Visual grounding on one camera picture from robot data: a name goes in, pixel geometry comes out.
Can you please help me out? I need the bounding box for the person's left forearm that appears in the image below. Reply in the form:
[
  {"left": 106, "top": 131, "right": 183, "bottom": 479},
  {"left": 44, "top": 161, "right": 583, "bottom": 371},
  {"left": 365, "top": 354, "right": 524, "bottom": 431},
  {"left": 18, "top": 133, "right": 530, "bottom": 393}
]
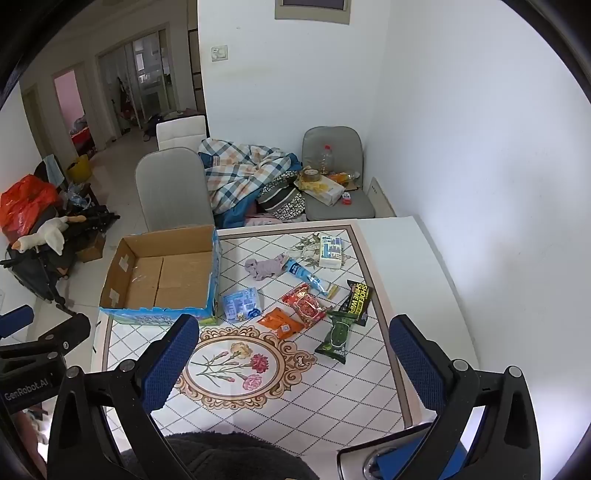
[{"left": 14, "top": 411, "right": 49, "bottom": 462}]

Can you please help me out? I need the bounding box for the white panel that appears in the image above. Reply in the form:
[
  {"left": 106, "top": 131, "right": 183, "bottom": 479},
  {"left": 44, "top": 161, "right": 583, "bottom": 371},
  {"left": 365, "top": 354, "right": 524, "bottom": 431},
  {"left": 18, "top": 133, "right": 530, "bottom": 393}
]
[{"left": 369, "top": 176, "right": 397, "bottom": 219}]

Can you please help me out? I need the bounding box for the cardboard box with blue print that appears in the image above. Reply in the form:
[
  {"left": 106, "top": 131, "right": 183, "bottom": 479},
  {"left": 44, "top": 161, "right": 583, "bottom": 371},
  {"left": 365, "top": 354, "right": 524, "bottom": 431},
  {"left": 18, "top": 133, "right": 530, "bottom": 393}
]
[{"left": 99, "top": 224, "right": 223, "bottom": 326}]

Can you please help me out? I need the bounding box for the grey chair holding clutter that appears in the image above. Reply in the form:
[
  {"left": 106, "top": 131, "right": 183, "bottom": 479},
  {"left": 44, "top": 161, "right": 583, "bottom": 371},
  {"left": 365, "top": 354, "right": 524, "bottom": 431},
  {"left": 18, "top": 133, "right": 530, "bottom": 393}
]
[{"left": 302, "top": 126, "right": 376, "bottom": 221}]

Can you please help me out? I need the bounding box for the orange plastic bag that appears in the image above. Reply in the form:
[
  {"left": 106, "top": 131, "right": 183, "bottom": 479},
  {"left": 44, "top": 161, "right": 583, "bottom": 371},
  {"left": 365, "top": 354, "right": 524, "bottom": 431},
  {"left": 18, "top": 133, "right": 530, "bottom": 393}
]
[{"left": 0, "top": 174, "right": 61, "bottom": 236}]

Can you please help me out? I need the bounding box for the black wipes packet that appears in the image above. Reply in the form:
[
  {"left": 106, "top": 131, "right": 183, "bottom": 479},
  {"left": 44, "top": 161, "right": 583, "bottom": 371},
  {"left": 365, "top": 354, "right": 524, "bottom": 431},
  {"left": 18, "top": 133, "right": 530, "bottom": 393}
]
[{"left": 339, "top": 279, "right": 374, "bottom": 328}]

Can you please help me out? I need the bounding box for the dark fleece garment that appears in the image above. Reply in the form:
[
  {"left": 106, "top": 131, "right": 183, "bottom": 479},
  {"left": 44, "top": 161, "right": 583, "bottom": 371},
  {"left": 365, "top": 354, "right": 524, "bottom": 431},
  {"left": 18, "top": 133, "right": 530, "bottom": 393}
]
[{"left": 117, "top": 431, "right": 319, "bottom": 480}]

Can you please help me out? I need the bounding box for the red bed cover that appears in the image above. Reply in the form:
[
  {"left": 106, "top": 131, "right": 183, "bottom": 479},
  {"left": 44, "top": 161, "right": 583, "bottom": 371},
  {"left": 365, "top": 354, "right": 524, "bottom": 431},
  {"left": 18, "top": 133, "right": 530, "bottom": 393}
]
[{"left": 69, "top": 127, "right": 95, "bottom": 153}]

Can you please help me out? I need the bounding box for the white tissue pack blue print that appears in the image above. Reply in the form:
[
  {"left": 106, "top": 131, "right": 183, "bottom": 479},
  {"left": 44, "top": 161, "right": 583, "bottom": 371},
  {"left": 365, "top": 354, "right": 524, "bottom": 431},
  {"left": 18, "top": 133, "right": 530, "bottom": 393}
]
[{"left": 318, "top": 233, "right": 345, "bottom": 269}]

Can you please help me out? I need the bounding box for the light blue wipes packet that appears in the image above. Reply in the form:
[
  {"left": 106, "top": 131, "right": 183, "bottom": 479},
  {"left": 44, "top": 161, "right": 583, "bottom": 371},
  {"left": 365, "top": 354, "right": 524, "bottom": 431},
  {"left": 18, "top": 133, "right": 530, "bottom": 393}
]
[{"left": 223, "top": 287, "right": 262, "bottom": 323}]

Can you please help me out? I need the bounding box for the black stroller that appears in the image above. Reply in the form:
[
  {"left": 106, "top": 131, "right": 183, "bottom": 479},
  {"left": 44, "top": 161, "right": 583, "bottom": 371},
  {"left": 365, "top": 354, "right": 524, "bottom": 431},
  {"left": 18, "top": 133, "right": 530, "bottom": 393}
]
[{"left": 0, "top": 205, "right": 121, "bottom": 315}]

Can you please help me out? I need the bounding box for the blue blanket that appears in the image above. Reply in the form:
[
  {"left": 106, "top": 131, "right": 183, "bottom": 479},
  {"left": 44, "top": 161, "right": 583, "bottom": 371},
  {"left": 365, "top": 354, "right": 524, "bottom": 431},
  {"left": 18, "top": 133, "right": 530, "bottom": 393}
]
[{"left": 212, "top": 154, "right": 305, "bottom": 229}]

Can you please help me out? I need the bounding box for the small brown cardboard box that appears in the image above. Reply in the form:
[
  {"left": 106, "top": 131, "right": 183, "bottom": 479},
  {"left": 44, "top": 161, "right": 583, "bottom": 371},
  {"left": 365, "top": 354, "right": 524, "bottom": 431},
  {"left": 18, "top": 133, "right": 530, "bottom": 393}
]
[{"left": 76, "top": 233, "right": 107, "bottom": 263}]

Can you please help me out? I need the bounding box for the blue chair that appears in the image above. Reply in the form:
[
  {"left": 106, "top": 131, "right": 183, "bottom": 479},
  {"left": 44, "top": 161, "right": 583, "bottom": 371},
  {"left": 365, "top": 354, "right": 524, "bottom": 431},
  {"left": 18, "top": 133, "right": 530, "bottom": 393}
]
[{"left": 337, "top": 422, "right": 467, "bottom": 480}]

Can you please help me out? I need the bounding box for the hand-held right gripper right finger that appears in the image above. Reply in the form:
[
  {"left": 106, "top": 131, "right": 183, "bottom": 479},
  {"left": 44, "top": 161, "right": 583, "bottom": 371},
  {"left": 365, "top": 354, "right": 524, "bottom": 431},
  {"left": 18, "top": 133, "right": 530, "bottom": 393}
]
[{"left": 389, "top": 315, "right": 541, "bottom": 480}]

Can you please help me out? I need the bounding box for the floral table cover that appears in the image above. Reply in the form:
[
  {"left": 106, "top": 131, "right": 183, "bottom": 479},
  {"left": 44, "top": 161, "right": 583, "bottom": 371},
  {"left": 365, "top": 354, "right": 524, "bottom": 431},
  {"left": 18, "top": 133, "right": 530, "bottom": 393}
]
[{"left": 99, "top": 222, "right": 414, "bottom": 457}]

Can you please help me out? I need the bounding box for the green snack packet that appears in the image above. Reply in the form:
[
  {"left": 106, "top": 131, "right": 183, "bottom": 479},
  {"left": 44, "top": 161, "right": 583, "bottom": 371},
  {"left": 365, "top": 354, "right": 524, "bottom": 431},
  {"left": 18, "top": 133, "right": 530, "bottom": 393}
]
[{"left": 315, "top": 310, "right": 360, "bottom": 365}]

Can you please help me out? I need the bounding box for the blue tube packet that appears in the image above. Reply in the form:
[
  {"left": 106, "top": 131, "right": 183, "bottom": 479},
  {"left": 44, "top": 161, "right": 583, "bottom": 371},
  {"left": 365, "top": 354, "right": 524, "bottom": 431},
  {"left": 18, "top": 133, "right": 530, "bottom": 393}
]
[{"left": 283, "top": 258, "right": 340, "bottom": 298}]

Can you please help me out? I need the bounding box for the grey chair with plain back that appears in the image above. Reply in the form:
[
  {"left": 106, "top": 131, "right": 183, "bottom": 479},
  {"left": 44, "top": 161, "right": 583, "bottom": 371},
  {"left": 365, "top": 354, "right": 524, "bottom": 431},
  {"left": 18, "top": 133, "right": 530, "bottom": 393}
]
[{"left": 135, "top": 147, "right": 217, "bottom": 233}]

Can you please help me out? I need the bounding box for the white chair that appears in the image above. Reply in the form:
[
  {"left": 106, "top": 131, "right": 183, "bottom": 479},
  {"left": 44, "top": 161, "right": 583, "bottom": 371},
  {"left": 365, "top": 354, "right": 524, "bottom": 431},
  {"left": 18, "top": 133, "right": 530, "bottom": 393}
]
[{"left": 156, "top": 115, "right": 208, "bottom": 151}]

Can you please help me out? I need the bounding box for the orange snack packet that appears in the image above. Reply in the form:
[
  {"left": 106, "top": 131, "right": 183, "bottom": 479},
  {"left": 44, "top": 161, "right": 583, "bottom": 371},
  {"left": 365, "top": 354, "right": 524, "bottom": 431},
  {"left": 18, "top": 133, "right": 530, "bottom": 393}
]
[{"left": 257, "top": 306, "right": 305, "bottom": 341}]

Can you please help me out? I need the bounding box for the plaid blanket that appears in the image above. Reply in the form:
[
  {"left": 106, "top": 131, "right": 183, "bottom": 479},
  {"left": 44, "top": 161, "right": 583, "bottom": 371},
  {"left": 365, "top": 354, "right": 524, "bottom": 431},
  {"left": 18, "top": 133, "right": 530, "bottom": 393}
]
[{"left": 198, "top": 137, "right": 303, "bottom": 213}]

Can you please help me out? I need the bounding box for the white goose plush toy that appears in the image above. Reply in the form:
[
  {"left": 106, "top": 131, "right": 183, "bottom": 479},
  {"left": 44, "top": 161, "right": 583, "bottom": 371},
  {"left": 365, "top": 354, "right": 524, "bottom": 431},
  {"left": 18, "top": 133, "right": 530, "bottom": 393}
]
[{"left": 11, "top": 215, "right": 88, "bottom": 254}]

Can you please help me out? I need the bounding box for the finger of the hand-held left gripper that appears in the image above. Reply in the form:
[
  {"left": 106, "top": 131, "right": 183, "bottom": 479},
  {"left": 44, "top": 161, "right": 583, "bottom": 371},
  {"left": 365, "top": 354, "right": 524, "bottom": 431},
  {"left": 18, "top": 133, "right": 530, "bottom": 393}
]
[
  {"left": 0, "top": 314, "right": 92, "bottom": 365},
  {"left": 0, "top": 305, "right": 35, "bottom": 339}
]

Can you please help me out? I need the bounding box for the yellow tissue box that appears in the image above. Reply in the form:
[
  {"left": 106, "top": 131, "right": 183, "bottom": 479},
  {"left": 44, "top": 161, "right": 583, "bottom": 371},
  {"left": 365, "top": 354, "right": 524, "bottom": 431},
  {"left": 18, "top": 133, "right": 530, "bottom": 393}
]
[{"left": 298, "top": 175, "right": 347, "bottom": 206}]

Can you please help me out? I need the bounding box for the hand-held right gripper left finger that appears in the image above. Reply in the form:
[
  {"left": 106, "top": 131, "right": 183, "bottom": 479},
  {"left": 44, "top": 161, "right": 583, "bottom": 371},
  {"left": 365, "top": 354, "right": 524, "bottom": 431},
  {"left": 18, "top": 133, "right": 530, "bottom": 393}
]
[{"left": 47, "top": 314, "right": 200, "bottom": 480}]

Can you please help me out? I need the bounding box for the striped knitted cloth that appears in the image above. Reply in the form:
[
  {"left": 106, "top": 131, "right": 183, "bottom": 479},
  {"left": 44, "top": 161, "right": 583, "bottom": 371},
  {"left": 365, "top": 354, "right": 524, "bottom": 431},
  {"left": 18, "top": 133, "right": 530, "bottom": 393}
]
[{"left": 256, "top": 178, "right": 305, "bottom": 221}]

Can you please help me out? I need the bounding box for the red snack packet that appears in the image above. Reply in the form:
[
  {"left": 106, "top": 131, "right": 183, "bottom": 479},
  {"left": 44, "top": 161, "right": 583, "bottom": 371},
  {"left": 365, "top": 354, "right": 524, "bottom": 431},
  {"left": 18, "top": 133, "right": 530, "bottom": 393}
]
[{"left": 281, "top": 283, "right": 334, "bottom": 329}]

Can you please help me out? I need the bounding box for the pink cloth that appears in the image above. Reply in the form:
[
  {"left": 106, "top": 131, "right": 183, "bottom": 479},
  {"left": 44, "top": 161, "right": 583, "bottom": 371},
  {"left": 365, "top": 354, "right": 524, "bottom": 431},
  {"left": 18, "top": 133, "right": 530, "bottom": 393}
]
[{"left": 245, "top": 213, "right": 305, "bottom": 228}]

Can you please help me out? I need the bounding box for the grey wall frame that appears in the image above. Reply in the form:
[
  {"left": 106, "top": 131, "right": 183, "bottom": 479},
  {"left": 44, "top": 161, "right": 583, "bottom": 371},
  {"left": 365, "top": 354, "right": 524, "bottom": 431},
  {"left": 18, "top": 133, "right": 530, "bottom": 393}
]
[{"left": 275, "top": 0, "right": 350, "bottom": 26}]

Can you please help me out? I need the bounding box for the light blue cloth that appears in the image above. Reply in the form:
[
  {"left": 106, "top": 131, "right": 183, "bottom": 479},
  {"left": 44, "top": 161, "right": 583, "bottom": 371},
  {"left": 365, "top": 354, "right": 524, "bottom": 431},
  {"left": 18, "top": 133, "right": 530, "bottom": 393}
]
[{"left": 44, "top": 154, "right": 63, "bottom": 185}]

